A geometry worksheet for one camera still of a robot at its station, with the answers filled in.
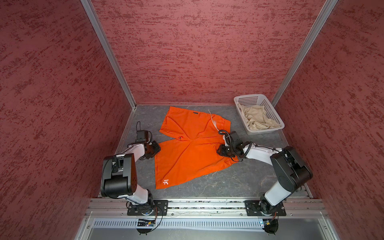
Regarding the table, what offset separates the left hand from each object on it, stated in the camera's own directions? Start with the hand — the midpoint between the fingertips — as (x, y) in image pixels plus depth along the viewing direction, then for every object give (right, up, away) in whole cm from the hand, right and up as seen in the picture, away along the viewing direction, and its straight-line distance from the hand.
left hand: (159, 151), depth 94 cm
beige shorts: (+69, +22, +16) cm, 74 cm away
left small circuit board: (-1, -31, -22) cm, 38 cm away
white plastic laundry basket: (+74, +37, +23) cm, 86 cm away
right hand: (+38, -2, -1) cm, 38 cm away
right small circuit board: (+59, -30, -22) cm, 70 cm away
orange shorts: (+23, 0, -1) cm, 23 cm away
